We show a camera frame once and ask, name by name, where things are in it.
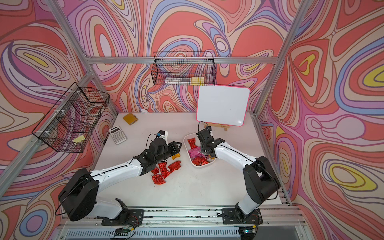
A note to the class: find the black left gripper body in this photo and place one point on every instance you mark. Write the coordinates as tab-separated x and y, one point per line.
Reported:
167	152

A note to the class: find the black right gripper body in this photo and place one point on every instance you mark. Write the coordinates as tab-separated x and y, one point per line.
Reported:
203	147

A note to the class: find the pink tea bag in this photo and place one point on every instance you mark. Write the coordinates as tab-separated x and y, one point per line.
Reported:
195	152

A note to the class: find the white plastic storage box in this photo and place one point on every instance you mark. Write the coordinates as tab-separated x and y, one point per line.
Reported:
192	145

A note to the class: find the yellow tea bag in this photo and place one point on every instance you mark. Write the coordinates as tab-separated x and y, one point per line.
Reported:
176	156

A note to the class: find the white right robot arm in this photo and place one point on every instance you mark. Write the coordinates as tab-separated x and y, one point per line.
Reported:
261	181

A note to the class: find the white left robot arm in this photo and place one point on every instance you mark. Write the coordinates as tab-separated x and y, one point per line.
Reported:
79	198

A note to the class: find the wooden easel stand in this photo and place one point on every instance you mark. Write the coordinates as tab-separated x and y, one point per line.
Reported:
222	126

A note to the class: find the pink framed whiteboard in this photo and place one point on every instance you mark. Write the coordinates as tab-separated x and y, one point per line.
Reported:
222	105

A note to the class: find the yellow square pad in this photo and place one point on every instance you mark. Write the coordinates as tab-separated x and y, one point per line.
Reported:
130	119

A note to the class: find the grey calculator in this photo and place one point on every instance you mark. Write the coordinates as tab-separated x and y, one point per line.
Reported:
117	135

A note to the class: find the black marker pen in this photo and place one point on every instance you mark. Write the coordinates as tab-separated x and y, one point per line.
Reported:
106	138

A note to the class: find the yellow sticky notes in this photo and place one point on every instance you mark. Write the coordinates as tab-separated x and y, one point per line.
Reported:
197	81

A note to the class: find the yellow note in left basket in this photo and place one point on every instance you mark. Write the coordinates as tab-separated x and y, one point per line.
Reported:
79	139

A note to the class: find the green circuit board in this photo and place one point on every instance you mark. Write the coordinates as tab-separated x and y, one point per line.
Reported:
123	231

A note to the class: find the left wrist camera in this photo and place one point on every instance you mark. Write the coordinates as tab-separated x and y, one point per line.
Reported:
162	134

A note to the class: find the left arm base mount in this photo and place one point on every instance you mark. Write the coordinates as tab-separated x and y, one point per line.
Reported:
126	217

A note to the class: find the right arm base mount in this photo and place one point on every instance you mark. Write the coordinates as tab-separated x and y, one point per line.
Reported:
237	217

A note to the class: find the black wire basket back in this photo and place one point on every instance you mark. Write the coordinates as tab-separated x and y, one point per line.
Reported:
177	68

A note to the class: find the black wire basket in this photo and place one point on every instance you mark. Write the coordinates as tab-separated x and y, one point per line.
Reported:
177	68
78	111

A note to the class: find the black wire basket left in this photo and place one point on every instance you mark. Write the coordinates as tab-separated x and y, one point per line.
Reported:
78	111

